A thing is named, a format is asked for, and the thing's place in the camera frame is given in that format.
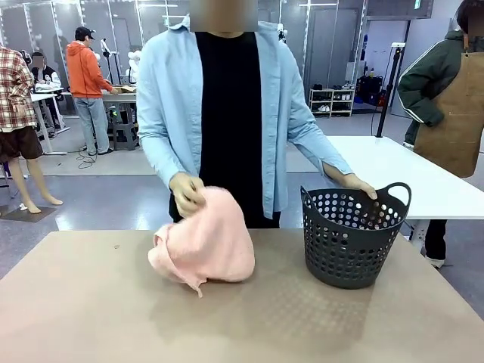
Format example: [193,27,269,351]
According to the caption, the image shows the wooden shoe rack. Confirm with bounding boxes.
[309,87,356,117]

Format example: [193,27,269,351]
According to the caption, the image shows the person torso blue shirt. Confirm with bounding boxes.
[135,0,303,230]

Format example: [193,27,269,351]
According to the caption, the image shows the black equipment cases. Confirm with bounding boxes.
[357,74,387,107]

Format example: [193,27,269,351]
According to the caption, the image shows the dark mannequin base plate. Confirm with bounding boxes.
[2,206,57,224]

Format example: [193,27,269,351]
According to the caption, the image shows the person's right forearm blue sleeve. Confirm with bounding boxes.
[140,128,203,186]

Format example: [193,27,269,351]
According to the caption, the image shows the white humanoid robot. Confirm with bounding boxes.
[126,45,144,88]

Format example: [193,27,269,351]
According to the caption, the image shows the person in brown apron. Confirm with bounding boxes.
[396,0,484,269]

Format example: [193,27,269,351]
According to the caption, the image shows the man in orange hoodie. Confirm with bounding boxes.
[67,26,118,157]

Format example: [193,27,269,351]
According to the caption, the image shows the black pole stand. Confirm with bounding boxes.
[375,42,406,139]

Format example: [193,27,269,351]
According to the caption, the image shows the black step stool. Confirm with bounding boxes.
[112,123,138,152]

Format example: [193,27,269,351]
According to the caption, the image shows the white table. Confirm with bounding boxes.
[324,135,484,250]

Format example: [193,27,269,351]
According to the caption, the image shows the black floor cable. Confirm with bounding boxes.
[76,145,100,170]

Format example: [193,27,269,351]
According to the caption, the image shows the pink fluffy towel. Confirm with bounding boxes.
[147,185,256,299]

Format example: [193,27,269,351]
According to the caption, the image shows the dark grey perforated basket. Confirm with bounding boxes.
[300,181,412,290]

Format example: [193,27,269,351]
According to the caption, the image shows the person's left hand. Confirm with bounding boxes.
[342,172,378,200]

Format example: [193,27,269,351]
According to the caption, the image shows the white desk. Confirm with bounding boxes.
[29,90,71,156]

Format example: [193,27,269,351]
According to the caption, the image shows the mannequin with plaid shirt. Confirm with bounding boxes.
[0,45,64,216]

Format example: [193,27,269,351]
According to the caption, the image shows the person's right hand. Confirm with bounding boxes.
[169,172,207,219]

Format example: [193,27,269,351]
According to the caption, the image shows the person's left forearm blue sleeve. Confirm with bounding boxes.
[287,116,356,188]

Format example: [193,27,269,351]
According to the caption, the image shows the seated person in background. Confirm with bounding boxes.
[29,51,64,92]

